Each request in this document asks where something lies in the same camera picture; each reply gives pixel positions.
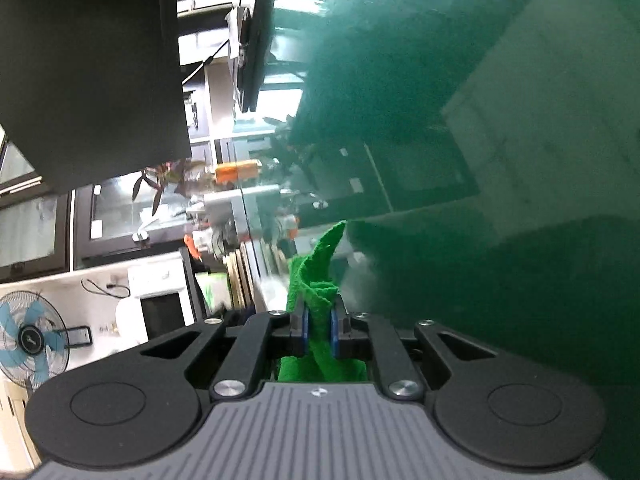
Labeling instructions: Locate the small black wall device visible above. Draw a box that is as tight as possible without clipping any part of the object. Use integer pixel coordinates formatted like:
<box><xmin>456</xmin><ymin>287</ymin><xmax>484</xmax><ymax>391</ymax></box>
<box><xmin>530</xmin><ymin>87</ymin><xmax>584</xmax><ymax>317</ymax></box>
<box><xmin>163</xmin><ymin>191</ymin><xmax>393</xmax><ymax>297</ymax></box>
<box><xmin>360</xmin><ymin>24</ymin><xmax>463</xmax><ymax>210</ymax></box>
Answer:
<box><xmin>60</xmin><ymin>325</ymin><xmax>94</xmax><ymax>349</ymax></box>

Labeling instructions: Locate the black power cable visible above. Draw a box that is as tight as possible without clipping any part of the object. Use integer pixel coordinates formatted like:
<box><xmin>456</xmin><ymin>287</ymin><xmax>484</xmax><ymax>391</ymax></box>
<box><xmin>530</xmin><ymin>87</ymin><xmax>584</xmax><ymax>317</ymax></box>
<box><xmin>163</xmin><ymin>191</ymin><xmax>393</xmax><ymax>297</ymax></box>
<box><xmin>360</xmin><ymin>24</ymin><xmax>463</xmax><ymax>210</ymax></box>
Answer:
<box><xmin>80</xmin><ymin>277</ymin><xmax>132</xmax><ymax>299</ymax></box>

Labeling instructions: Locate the orange white tool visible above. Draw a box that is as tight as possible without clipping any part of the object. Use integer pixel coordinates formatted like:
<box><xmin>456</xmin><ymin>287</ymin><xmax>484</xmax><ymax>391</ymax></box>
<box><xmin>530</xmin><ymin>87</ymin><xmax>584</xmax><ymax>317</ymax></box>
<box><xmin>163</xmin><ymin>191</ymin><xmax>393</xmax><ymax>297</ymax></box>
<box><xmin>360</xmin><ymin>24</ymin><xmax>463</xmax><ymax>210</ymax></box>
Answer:
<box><xmin>182</xmin><ymin>232</ymin><xmax>207</xmax><ymax>262</ymax></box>

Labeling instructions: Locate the grey metal box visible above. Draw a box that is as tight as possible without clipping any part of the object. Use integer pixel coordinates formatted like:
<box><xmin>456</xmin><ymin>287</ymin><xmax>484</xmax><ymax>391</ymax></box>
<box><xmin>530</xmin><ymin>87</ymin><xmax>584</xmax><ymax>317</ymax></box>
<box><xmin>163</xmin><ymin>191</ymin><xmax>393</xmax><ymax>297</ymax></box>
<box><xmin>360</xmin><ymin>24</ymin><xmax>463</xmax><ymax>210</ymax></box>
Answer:
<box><xmin>202</xmin><ymin>191</ymin><xmax>246</xmax><ymax>224</ymax></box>

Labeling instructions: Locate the green cleaning cloth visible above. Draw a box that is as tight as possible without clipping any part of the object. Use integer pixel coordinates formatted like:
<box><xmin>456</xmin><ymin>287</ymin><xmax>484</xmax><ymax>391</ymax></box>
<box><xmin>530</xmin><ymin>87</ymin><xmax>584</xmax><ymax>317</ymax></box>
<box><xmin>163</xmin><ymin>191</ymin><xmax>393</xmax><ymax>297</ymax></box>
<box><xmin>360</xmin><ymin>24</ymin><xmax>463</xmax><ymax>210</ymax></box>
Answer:
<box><xmin>277</xmin><ymin>220</ymin><xmax>369</xmax><ymax>384</ymax></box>

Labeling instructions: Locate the red-leaved potted plant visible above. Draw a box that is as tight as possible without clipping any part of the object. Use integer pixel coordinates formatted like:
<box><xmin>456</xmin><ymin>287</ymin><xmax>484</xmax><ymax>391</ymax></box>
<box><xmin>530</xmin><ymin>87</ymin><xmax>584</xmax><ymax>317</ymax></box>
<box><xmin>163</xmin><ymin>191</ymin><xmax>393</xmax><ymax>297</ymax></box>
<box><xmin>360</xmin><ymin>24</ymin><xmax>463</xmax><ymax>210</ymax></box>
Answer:
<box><xmin>131</xmin><ymin>159</ymin><xmax>209</xmax><ymax>216</ymax></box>

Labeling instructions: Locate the black monitor cable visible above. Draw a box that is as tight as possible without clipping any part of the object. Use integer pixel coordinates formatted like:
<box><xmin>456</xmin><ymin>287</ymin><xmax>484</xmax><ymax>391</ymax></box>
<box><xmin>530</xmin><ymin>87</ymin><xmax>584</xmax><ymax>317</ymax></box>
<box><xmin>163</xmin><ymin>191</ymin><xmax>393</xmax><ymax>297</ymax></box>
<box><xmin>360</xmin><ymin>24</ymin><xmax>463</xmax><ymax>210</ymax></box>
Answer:
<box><xmin>180</xmin><ymin>40</ymin><xmax>234</xmax><ymax>87</ymax></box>

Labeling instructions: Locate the black window frame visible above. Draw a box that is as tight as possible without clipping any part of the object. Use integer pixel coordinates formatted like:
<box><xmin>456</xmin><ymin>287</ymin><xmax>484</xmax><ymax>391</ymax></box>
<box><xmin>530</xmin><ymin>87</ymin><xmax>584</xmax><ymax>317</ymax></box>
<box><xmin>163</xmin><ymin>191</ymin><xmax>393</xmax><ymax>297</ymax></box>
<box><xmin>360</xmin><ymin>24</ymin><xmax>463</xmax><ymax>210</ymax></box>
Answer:
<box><xmin>0</xmin><ymin>169</ymin><xmax>212</xmax><ymax>282</ymax></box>

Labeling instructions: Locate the row of flat boards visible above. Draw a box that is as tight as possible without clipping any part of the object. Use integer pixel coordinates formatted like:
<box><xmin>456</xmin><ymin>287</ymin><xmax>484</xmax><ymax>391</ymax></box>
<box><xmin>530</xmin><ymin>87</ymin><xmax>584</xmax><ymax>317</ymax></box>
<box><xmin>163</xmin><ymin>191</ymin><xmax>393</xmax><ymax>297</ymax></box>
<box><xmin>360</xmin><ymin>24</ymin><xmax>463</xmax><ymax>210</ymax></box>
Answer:
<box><xmin>222</xmin><ymin>241</ymin><xmax>262</xmax><ymax>312</ymax></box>

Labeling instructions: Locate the green white packet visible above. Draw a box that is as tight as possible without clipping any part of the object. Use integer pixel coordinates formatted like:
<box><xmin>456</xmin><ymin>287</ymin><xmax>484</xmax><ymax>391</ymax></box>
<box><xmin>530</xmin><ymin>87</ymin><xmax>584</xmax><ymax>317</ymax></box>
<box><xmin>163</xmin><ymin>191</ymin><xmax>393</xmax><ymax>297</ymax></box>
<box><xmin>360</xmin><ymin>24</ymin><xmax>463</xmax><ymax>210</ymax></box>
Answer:
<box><xmin>195</xmin><ymin>272</ymin><xmax>231</xmax><ymax>312</ymax></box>

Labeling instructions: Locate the blue-bladed standing fan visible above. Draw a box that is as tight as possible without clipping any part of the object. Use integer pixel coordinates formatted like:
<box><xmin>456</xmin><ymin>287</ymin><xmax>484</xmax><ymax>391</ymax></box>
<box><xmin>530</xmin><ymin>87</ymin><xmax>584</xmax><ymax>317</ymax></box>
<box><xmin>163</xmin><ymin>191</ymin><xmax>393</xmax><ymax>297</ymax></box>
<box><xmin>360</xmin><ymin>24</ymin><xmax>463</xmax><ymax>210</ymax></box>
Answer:
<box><xmin>0</xmin><ymin>289</ymin><xmax>71</xmax><ymax>394</ymax></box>

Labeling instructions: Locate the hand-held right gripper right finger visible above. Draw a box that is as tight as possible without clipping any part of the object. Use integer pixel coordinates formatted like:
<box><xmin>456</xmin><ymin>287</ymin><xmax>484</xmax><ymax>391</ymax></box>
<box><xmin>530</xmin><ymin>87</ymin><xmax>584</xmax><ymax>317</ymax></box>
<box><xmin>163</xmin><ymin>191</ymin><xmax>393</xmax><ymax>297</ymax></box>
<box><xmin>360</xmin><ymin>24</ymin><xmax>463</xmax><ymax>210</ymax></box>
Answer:
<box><xmin>328</xmin><ymin>294</ymin><xmax>506</xmax><ymax>402</ymax></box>

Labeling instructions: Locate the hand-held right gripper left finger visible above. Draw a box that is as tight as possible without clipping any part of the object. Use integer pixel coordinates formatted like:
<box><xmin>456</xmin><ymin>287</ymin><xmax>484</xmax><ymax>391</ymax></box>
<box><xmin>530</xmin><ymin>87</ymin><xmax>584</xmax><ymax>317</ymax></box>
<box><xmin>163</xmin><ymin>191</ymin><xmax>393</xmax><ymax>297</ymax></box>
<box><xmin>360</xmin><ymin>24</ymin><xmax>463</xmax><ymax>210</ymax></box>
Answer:
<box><xmin>131</xmin><ymin>306</ymin><xmax>310</xmax><ymax>403</ymax></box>

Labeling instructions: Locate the white appliance with dark window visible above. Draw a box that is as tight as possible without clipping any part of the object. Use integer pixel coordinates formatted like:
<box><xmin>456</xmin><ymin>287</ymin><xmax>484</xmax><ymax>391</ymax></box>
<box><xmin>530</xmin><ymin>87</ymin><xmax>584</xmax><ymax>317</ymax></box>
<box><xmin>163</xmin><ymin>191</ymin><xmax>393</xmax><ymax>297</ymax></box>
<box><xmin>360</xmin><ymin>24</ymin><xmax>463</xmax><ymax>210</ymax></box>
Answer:
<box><xmin>114</xmin><ymin>261</ymin><xmax>197</xmax><ymax>342</ymax></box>

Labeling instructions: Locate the black curved monitor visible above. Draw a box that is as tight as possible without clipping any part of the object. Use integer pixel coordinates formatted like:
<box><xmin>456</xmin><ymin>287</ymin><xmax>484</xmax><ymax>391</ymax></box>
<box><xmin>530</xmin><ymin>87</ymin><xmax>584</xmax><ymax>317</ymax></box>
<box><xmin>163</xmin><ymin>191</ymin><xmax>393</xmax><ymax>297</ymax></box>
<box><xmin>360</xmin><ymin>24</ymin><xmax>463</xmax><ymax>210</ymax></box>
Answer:
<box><xmin>0</xmin><ymin>0</ymin><xmax>192</xmax><ymax>196</ymax></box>

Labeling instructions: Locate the orange bottle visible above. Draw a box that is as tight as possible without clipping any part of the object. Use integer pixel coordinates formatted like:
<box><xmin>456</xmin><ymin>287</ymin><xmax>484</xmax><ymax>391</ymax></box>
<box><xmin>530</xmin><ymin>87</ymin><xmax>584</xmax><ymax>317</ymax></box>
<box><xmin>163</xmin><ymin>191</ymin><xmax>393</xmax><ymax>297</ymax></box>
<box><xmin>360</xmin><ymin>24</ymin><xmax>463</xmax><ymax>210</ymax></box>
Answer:
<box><xmin>214</xmin><ymin>158</ymin><xmax>262</xmax><ymax>184</ymax></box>

